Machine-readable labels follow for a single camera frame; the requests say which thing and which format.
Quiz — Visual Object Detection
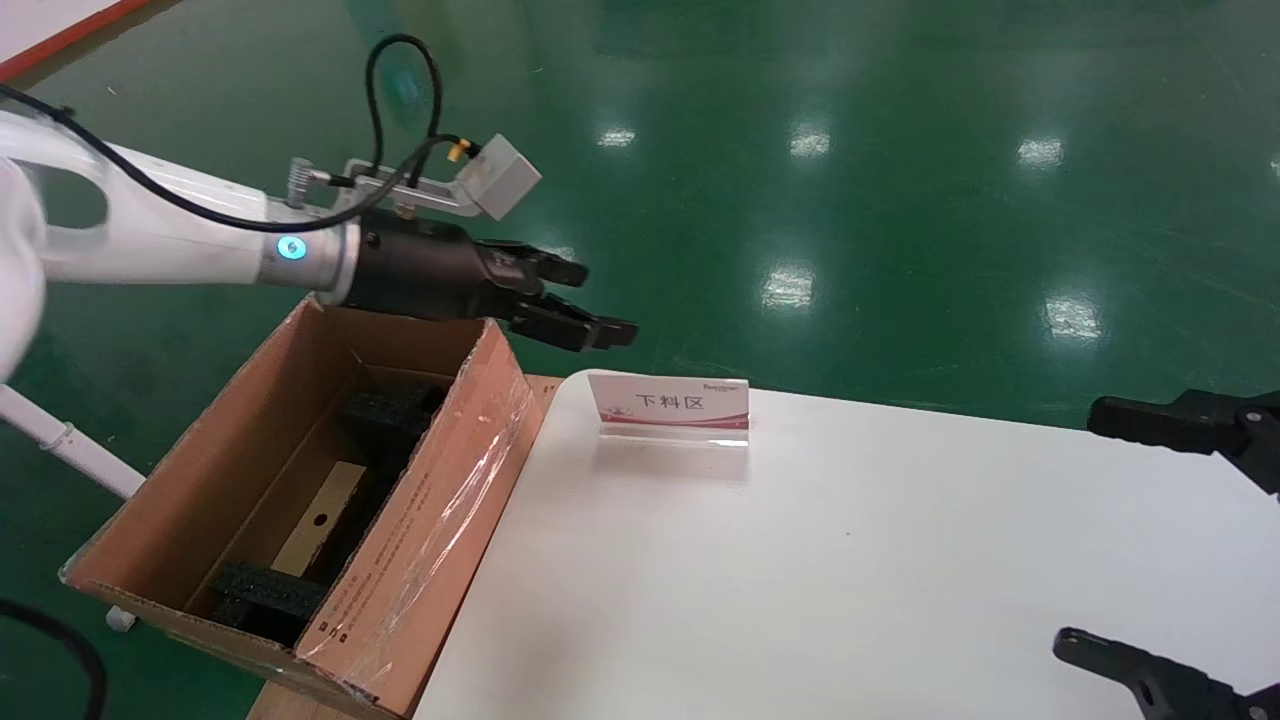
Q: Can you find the thick black cable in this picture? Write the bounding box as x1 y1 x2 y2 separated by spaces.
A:
0 597 109 720

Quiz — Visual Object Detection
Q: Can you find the black foam insert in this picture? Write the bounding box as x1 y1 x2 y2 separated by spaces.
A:
337 382 449 447
209 560 333 633

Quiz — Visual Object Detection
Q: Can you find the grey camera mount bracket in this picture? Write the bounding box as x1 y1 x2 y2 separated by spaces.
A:
333 157 483 217

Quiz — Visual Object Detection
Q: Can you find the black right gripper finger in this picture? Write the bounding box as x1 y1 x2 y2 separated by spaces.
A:
1051 627 1280 720
1086 389 1280 497

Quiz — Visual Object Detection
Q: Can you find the small narrow cardboard box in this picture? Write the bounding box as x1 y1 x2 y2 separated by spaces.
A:
269 459 370 582

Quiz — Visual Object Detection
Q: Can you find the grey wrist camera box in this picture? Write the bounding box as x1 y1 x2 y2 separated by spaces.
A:
454 132 544 222

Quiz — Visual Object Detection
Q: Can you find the acrylic sign with red print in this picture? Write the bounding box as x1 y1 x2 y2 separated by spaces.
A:
586 371 751 447

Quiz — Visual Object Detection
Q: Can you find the white pipe frame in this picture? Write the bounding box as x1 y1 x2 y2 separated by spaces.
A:
0 382 150 502

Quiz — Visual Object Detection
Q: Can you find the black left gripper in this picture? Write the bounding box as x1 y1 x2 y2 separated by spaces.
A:
343 209 640 354

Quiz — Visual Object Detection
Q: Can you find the large open cardboard box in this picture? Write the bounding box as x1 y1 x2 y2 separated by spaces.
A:
59 294 547 720

